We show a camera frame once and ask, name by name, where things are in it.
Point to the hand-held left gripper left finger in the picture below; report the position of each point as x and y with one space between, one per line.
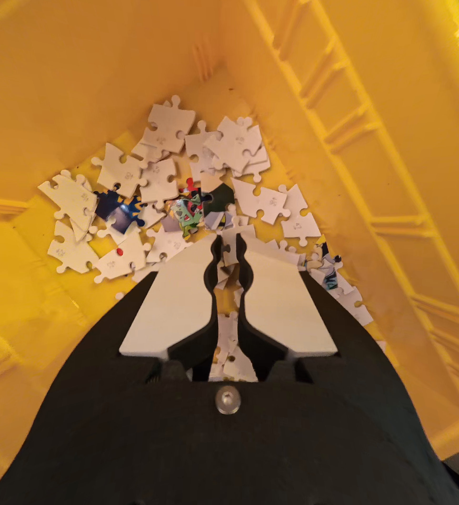
174 307

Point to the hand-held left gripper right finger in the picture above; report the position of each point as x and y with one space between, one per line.
288 307

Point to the yellow plastic bin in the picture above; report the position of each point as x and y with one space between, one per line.
332 236

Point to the pile of puzzle pieces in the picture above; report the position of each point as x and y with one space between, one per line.
166 122

